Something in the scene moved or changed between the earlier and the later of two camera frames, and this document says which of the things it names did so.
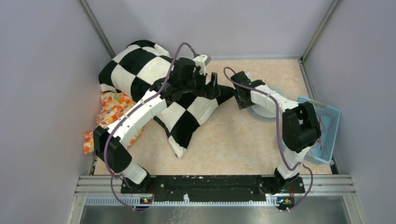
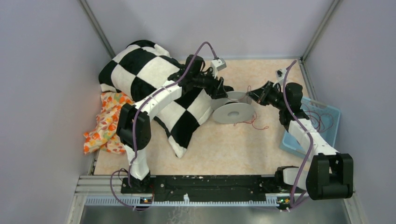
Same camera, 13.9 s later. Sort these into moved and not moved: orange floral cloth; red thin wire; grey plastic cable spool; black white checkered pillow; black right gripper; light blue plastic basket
Moved: grey plastic cable spool; black right gripper; red thin wire
Not moved: orange floral cloth; light blue plastic basket; black white checkered pillow
